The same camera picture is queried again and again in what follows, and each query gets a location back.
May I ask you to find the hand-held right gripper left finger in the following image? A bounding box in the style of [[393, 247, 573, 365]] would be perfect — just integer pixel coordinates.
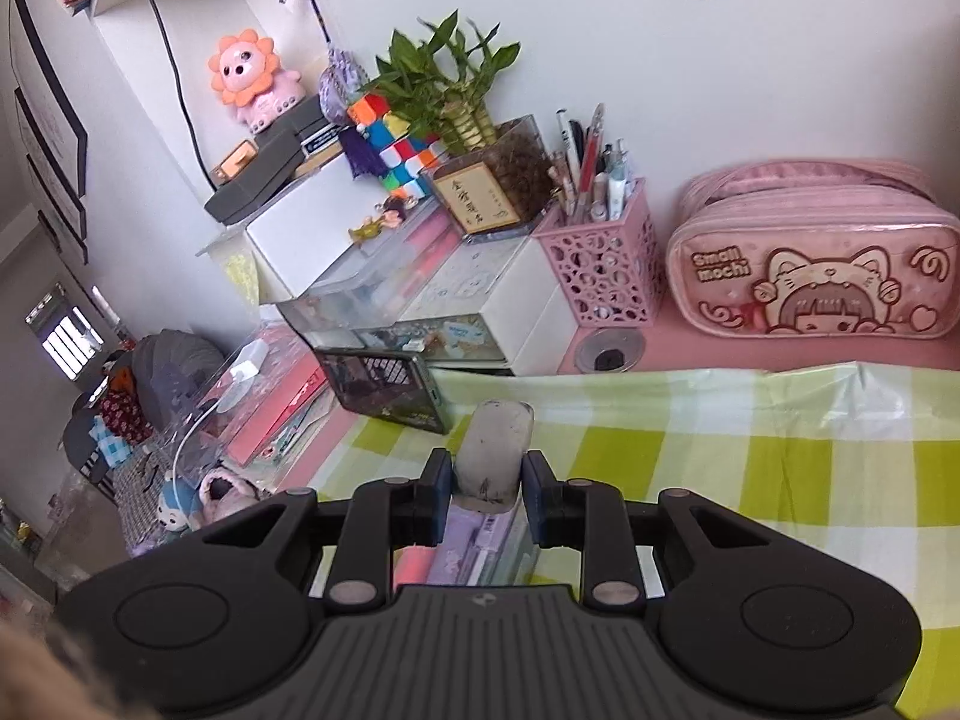
[[199, 448, 455, 612]]

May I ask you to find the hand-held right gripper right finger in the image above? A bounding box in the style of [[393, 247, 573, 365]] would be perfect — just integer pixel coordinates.
[[521, 450, 762, 612]]

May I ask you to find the clear plastic organizer tray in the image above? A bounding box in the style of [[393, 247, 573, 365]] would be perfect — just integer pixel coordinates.
[[390, 499, 545, 590]]

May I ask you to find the purple pen with toy cap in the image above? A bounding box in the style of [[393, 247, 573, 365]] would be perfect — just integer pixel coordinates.
[[435, 502, 511, 587]]

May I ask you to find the white eraser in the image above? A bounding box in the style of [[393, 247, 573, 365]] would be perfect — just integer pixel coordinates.
[[454, 400, 535, 515]]

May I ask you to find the pale mint highlighter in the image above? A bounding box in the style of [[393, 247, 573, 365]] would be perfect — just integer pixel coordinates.
[[495, 510, 542, 587]]

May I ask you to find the pink highlighter orange cap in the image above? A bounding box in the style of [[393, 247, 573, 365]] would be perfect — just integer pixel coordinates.
[[391, 546, 440, 587]]

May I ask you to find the black smartphone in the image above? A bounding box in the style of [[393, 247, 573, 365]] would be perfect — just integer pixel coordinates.
[[313, 347, 449, 434]]

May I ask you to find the stack of booklets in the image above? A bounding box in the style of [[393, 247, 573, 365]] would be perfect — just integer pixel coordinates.
[[259, 390, 353, 477]]

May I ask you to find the grey desk grommet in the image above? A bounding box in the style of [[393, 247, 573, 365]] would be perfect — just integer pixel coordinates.
[[576, 330, 644, 374]]

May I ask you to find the pink book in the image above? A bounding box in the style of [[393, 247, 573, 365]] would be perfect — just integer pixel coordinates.
[[225, 349, 331, 466]]

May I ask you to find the white drawer organizer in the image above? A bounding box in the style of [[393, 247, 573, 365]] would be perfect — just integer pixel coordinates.
[[277, 236, 582, 377]]

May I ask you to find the pink plush toy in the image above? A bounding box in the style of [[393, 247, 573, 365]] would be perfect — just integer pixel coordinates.
[[196, 465, 265, 524]]

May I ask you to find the green checked tablecloth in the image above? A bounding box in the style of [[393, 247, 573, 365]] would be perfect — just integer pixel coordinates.
[[307, 364, 960, 720]]

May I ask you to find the clear storage box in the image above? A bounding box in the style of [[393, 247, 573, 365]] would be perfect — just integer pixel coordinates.
[[296, 210, 470, 316]]

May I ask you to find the white charger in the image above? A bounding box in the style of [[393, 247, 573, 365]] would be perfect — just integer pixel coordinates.
[[229, 339, 271, 383]]

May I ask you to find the pink perforated pen holder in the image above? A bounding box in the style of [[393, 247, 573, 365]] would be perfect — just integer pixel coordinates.
[[531, 178, 667, 329]]

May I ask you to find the small yellow figurine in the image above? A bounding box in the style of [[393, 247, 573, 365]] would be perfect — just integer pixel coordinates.
[[349, 195, 421, 245]]

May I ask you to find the grey backpack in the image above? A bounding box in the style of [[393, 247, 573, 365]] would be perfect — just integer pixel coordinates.
[[131, 331, 226, 421]]

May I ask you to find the red floral cloth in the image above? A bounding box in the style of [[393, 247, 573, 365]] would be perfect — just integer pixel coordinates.
[[97, 382, 155, 445]]

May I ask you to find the bunch of pens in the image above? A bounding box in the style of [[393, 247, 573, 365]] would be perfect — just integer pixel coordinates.
[[551, 103, 638, 226]]

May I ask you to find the blue checked cloth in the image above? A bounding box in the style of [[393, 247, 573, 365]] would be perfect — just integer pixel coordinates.
[[86, 416, 134, 470]]

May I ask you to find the colourful puzzle cube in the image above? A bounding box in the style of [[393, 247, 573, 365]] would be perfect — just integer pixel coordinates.
[[346, 92, 443, 196]]

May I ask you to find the black box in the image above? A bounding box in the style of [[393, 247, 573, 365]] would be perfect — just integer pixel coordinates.
[[204, 96, 344, 227]]

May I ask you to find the pink cartoon pencil case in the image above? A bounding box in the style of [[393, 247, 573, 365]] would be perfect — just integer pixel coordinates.
[[666, 157, 960, 342]]

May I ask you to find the small orange box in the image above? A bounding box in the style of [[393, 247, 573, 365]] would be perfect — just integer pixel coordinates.
[[210, 139, 260, 181]]

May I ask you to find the window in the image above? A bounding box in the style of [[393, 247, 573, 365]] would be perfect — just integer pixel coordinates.
[[26, 283, 106, 383]]

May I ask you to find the purple hanging charm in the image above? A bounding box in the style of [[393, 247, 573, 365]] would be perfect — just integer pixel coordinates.
[[281, 0, 387, 182]]

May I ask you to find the lucky bamboo plant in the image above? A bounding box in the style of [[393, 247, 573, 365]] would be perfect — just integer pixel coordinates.
[[360, 11, 522, 158]]

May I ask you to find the pink lion toy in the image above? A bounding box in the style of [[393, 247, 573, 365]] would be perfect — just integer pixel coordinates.
[[206, 30, 308, 136]]

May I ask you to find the white cable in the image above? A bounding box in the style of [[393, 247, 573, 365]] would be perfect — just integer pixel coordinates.
[[166, 390, 226, 488]]

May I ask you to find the black picture frame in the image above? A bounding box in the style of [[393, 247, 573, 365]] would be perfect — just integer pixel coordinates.
[[7, 0, 91, 200], [13, 86, 89, 241]]

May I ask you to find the black cable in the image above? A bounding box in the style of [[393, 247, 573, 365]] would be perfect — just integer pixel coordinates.
[[142, 0, 218, 192]]

